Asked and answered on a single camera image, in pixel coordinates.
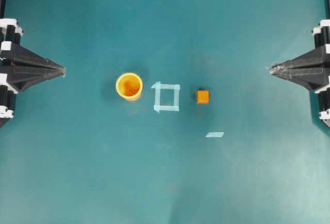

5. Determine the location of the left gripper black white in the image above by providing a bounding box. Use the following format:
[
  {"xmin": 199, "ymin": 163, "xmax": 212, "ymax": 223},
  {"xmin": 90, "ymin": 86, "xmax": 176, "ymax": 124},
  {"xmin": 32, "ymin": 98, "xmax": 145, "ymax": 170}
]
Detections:
[{"xmin": 1, "ymin": 18, "xmax": 66, "ymax": 127}]

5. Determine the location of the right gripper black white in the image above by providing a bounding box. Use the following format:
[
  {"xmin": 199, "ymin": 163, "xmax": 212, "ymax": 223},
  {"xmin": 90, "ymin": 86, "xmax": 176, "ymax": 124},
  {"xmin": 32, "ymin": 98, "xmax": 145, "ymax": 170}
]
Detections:
[{"xmin": 268, "ymin": 19, "xmax": 329, "ymax": 127}]

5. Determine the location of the orange plastic cup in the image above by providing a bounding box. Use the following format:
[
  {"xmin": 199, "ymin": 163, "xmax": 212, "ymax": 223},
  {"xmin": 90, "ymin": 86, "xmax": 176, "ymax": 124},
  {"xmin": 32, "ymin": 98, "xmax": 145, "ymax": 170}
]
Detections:
[{"xmin": 115, "ymin": 72, "xmax": 143, "ymax": 102}]

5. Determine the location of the orange cube block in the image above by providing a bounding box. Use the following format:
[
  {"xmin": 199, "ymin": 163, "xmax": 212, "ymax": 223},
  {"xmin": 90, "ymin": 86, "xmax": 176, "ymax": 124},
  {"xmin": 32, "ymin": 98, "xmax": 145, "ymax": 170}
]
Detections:
[{"xmin": 196, "ymin": 88, "xmax": 209, "ymax": 104}]

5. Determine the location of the light blue tape square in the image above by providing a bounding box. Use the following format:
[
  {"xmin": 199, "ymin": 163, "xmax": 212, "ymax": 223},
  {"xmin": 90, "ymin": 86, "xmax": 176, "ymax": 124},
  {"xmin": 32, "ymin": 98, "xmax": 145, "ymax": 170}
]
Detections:
[{"xmin": 151, "ymin": 81, "xmax": 180, "ymax": 113}]

